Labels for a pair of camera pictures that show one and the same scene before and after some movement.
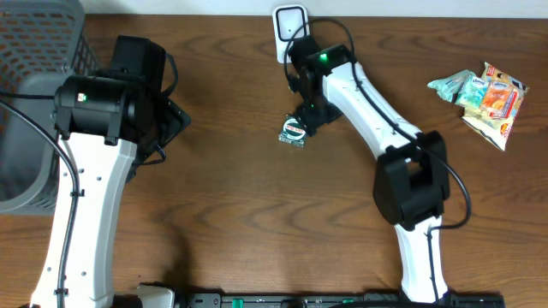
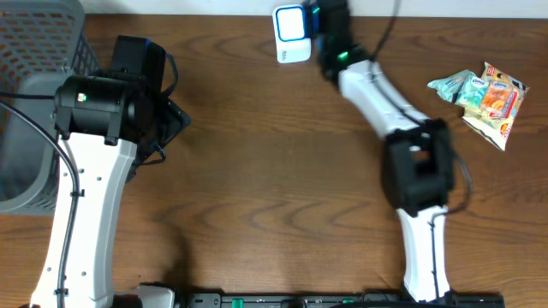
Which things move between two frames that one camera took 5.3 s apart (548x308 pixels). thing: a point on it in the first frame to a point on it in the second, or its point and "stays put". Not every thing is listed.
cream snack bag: [495, 129] stays put
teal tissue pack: [473, 91] stays put
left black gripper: [172, 117] stays put
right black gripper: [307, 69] to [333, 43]
